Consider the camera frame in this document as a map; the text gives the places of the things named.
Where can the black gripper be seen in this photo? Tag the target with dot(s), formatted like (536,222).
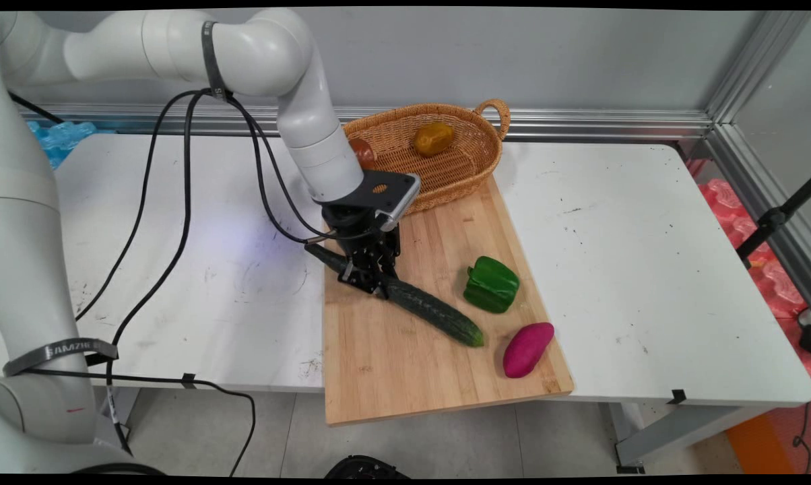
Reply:
(362,232)

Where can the long green cucumber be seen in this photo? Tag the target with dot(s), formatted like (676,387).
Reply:
(432,313)

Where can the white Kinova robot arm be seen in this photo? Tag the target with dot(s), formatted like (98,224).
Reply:
(35,236)

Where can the wooden cutting board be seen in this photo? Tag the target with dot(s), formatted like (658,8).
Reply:
(405,364)

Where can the reddish brown round vegetable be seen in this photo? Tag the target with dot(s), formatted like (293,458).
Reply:
(363,153)

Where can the green bell pepper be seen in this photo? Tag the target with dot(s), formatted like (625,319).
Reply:
(492,285)

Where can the purple sweet potato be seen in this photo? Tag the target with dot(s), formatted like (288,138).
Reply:
(527,350)

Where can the black round object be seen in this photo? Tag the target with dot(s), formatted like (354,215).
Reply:
(365,468)

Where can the black tape clip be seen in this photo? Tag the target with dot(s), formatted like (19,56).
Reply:
(188,380)
(677,397)

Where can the grey metal table leg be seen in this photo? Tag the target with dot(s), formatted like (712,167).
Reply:
(682,431)

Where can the black tripod stand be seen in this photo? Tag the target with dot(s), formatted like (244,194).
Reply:
(772,219)

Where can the black power adapter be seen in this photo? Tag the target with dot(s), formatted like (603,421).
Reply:
(809,335)

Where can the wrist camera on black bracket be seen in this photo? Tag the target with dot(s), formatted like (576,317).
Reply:
(395,195)

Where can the aluminium frame rail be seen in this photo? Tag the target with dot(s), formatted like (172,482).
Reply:
(580,123)

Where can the aluminium frame corner post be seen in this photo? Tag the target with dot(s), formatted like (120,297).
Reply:
(749,74)

